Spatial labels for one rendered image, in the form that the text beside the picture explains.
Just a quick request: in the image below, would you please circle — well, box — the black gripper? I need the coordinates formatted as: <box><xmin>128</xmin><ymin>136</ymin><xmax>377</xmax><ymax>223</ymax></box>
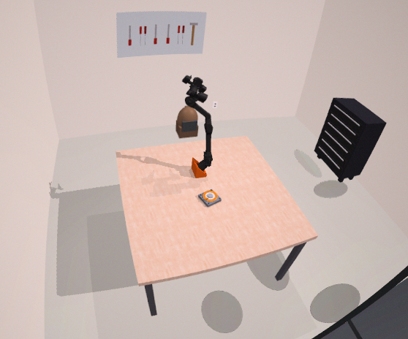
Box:
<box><xmin>183</xmin><ymin>75</ymin><xmax>207</xmax><ymax>93</ymax></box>

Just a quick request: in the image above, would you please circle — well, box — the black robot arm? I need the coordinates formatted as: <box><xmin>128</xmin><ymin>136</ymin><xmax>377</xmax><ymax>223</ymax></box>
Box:
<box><xmin>185</xmin><ymin>77</ymin><xmax>213</xmax><ymax>172</ymax></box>

